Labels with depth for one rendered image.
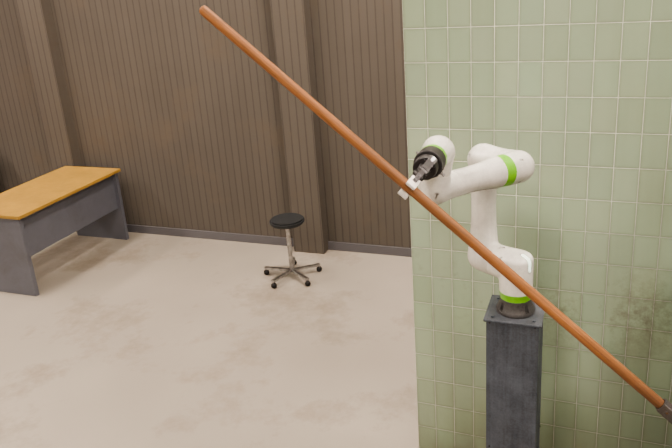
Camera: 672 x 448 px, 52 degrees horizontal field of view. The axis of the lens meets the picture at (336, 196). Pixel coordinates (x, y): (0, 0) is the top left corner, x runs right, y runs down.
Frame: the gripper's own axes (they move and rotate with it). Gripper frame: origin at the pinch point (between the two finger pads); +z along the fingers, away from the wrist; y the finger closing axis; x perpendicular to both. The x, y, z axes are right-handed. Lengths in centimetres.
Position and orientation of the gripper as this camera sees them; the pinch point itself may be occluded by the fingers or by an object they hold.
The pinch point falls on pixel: (409, 187)
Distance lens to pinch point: 199.1
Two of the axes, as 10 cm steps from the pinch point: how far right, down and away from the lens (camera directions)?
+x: -7.6, -6.5, 0.6
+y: -5.4, 6.8, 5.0
